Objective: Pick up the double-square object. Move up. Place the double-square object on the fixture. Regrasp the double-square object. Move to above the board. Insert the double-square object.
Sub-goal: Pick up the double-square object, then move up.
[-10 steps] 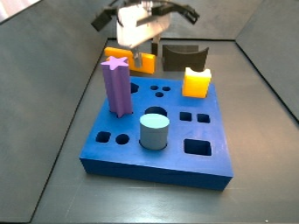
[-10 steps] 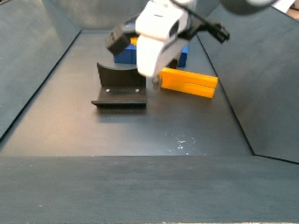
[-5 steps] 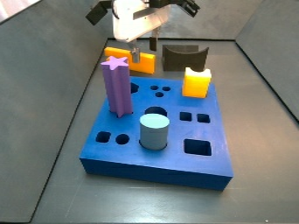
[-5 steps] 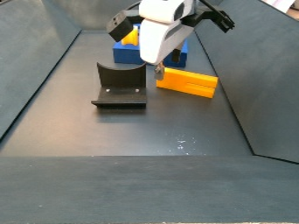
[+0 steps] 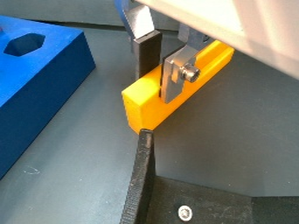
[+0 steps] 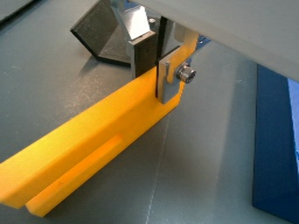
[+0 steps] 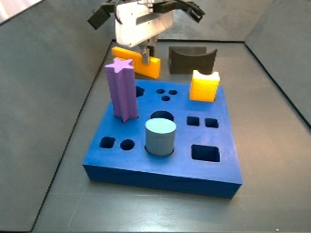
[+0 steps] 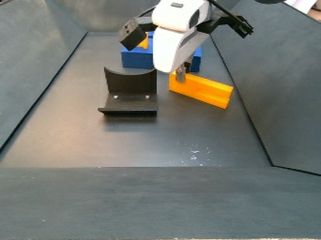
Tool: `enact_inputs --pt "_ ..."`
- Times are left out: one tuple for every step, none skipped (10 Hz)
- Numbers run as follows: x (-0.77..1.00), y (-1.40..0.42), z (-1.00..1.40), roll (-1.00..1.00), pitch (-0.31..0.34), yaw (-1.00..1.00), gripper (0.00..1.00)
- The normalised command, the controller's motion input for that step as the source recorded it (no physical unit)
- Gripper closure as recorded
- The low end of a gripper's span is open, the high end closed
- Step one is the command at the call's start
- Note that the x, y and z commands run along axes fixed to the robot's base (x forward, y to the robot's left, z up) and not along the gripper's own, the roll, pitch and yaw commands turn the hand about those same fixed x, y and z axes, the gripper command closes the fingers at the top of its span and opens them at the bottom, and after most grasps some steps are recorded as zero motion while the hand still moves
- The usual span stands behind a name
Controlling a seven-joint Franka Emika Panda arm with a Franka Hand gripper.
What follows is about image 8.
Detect black curved stand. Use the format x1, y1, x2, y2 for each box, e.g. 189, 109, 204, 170
97, 68, 157, 114

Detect blue foam shape board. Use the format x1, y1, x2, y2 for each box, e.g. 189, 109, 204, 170
120, 32, 202, 72

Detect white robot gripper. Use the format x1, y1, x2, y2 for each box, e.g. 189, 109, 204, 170
151, 0, 211, 83

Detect long yellow double-square block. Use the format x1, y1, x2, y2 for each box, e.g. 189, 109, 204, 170
168, 73, 232, 109

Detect yellow notched block peg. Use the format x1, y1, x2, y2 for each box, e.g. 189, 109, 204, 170
137, 36, 149, 49

